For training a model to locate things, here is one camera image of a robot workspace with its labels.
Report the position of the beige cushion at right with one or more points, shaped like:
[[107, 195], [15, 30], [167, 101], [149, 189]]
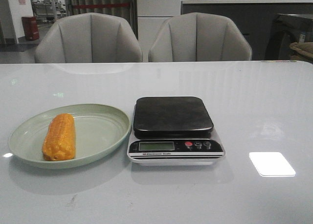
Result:
[[302, 52]]

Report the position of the yellow corn cob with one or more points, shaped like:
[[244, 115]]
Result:
[[60, 141]]

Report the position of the right grey upholstered chair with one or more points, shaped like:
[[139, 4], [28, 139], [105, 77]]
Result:
[[199, 37]]

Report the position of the black silver kitchen scale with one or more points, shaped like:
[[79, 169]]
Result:
[[173, 131]]

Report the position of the grey upholstered chair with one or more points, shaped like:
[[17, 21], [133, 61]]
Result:
[[199, 37], [89, 38]]

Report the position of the white drawer cabinet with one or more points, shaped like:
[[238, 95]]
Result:
[[150, 16]]

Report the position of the dark grey counter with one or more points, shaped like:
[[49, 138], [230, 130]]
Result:
[[253, 17]]

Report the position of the red bin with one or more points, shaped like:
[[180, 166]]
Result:
[[30, 28]]

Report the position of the left grey upholstered chair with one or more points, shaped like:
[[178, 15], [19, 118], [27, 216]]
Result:
[[89, 38]]

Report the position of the red barrier tape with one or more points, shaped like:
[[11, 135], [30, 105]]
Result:
[[100, 6]]

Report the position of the black appliance at right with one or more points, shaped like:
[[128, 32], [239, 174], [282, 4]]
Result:
[[285, 30]]

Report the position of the light green oval plate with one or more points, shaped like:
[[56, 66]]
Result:
[[100, 129]]

